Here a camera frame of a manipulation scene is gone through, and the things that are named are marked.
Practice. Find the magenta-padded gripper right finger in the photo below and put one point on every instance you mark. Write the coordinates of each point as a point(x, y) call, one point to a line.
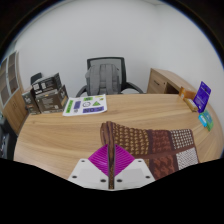
point(136, 173)

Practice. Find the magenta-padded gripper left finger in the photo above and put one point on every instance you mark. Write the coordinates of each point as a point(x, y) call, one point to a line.
point(87, 173)

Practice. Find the brown patchwork patterned towel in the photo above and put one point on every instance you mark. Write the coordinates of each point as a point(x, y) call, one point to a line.
point(156, 150)

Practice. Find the green purple printed paper sheet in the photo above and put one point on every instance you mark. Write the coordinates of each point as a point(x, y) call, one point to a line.
point(86, 105)

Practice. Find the large brown cardboard box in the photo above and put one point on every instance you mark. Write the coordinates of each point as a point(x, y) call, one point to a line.
point(51, 101)

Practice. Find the blue packet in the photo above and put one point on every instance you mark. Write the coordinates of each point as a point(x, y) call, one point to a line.
point(202, 120)

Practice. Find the black leather armchair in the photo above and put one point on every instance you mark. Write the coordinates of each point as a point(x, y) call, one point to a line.
point(5, 143)

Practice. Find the small yellow box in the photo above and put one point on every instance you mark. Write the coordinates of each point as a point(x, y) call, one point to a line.
point(191, 105)

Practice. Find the green packet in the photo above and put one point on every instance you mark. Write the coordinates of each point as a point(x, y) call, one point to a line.
point(210, 126)

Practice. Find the teal packet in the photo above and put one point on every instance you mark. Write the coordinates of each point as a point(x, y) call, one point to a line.
point(208, 116)

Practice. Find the wooden side desk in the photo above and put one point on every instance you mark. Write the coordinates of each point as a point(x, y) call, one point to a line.
point(158, 81)

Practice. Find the grey backpack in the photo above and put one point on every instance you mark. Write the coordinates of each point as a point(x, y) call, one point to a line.
point(102, 80)

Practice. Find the orange box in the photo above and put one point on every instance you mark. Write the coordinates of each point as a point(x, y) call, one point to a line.
point(187, 93)

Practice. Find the black printed cardboard box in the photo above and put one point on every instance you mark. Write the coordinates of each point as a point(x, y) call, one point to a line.
point(46, 85)

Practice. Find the purple standing card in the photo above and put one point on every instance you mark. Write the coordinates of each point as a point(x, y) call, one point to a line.
point(202, 96)

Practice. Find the wooden cabinet with glass doors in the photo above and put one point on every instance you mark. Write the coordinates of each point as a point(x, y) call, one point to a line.
point(11, 100)

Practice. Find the small black visitor chair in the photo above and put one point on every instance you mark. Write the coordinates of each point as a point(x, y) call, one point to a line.
point(36, 77)

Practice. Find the black mesh office chair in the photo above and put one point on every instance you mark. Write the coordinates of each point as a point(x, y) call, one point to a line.
point(105, 60)

